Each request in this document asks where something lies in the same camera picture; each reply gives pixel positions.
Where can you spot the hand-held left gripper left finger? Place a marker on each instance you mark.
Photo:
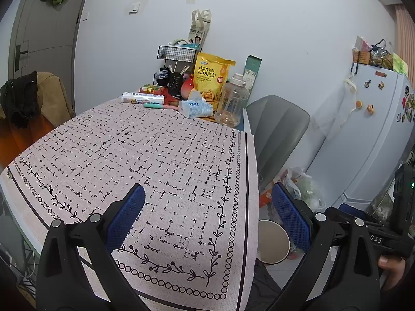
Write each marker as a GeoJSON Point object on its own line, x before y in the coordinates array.
{"type": "Point", "coordinates": [128, 213]}

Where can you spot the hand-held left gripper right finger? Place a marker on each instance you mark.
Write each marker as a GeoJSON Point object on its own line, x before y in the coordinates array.
{"type": "Point", "coordinates": [290, 213]}

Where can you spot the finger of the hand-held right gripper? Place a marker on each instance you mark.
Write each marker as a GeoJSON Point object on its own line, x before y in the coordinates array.
{"type": "Point", "coordinates": [348, 214]}

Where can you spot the white trash bin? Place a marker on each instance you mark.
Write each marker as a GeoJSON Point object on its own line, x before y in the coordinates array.
{"type": "Point", "coordinates": [272, 243]}

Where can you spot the person's right hand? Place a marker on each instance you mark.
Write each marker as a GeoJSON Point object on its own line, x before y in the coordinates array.
{"type": "Point", "coordinates": [395, 272]}

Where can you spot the orange box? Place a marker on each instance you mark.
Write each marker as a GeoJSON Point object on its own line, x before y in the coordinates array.
{"type": "Point", "coordinates": [266, 197]}

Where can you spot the white fridge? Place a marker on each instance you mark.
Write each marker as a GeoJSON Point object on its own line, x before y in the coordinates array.
{"type": "Point", "coordinates": [363, 142]}

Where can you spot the pink patterned tablecloth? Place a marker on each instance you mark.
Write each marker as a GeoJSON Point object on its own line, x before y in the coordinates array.
{"type": "Point", "coordinates": [146, 142]}

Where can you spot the person's dark trousers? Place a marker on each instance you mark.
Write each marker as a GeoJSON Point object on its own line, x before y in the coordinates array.
{"type": "Point", "coordinates": [264, 288]}

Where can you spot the grey chair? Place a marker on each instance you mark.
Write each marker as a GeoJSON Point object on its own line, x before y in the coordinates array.
{"type": "Point", "coordinates": [275, 129]}

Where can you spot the cluster of picture magnets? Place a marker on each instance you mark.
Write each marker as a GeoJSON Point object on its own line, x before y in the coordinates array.
{"type": "Point", "coordinates": [408, 103]}

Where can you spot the white hanging plastic bag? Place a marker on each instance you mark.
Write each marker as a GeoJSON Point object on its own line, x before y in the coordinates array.
{"type": "Point", "coordinates": [330, 113]}

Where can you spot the teal pen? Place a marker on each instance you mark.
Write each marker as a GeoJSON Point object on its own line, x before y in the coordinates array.
{"type": "Point", "coordinates": [153, 105]}

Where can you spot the pink pen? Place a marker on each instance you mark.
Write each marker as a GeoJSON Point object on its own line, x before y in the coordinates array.
{"type": "Point", "coordinates": [171, 107]}

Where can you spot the white rectangular packet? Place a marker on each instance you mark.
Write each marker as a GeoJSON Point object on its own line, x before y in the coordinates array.
{"type": "Point", "coordinates": [142, 98]}

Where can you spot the clear plastic jar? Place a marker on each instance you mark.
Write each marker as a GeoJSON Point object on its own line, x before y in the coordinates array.
{"type": "Point", "coordinates": [231, 103]}

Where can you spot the blue and white tissue pack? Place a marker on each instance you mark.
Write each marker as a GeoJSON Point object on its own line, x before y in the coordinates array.
{"type": "Point", "coordinates": [194, 107]}

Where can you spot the red snack pack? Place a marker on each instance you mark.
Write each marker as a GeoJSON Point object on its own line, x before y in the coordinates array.
{"type": "Point", "coordinates": [152, 89]}

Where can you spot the wooden chair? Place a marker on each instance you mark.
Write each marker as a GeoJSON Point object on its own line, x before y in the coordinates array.
{"type": "Point", "coordinates": [22, 142]}

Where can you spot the green and yellow pack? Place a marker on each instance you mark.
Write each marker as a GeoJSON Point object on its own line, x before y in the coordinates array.
{"type": "Point", "coordinates": [400, 64]}

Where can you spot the brown jacket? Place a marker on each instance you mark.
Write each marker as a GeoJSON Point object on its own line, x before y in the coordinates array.
{"type": "Point", "coordinates": [55, 97]}

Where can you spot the red peach ornament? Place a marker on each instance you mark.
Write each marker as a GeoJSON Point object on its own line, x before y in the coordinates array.
{"type": "Point", "coordinates": [187, 89]}

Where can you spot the black pen holder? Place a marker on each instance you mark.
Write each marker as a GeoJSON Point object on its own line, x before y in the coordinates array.
{"type": "Point", "coordinates": [175, 82]}

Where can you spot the green tall box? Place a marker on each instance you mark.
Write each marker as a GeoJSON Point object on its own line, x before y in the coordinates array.
{"type": "Point", "coordinates": [253, 71]}

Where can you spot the small wooden basket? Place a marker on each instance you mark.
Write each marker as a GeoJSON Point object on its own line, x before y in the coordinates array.
{"type": "Point", "coordinates": [361, 58]}

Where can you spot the black cloth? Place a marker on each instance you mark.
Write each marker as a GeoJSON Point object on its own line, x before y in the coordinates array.
{"type": "Point", "coordinates": [19, 100]}

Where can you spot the yellow snack bag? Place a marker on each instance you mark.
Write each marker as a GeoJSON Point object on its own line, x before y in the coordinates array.
{"type": "Point", "coordinates": [210, 77]}

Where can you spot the pink and white box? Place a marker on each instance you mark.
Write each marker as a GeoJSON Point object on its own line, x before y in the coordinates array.
{"type": "Point", "coordinates": [363, 43]}

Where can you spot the grey door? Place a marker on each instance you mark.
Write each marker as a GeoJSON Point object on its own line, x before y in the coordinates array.
{"type": "Point", "coordinates": [48, 39]}

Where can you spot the beige tote bag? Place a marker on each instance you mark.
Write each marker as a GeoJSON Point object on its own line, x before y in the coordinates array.
{"type": "Point", "coordinates": [199, 29]}

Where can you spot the white light switch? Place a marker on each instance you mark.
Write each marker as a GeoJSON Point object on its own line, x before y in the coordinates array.
{"type": "Point", "coordinates": [134, 7]}

